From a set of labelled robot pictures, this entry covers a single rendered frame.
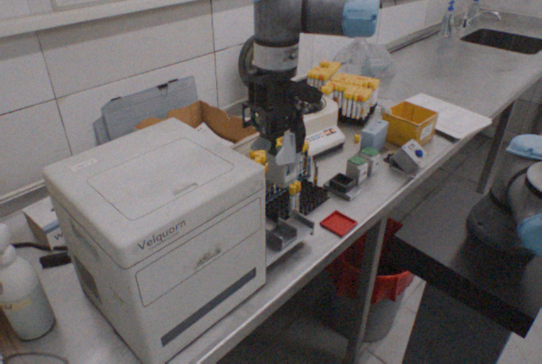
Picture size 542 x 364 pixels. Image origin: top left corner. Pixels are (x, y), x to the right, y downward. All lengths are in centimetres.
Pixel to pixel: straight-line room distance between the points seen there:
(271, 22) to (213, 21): 74
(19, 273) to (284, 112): 53
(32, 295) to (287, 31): 63
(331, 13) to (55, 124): 81
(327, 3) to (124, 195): 42
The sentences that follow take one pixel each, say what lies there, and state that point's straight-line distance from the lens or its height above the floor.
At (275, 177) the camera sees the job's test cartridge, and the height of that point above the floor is 109.
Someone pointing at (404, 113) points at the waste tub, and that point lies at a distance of 152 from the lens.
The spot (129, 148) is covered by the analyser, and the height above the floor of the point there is 118.
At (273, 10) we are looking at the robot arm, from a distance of 66.
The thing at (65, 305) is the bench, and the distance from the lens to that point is 97.
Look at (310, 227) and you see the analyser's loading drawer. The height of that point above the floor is 92.
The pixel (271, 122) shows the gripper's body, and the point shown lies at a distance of 72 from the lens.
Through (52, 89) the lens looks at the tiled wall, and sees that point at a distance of 118.
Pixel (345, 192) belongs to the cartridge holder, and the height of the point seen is 89.
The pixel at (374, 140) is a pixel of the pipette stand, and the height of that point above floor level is 95.
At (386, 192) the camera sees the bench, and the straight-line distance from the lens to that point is 119.
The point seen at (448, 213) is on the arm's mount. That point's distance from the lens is 105.
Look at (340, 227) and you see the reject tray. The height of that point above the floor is 88.
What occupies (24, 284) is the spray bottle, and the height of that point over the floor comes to 101.
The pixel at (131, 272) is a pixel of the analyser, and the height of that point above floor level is 112.
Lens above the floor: 156
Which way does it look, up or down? 32 degrees down
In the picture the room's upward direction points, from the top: straight up
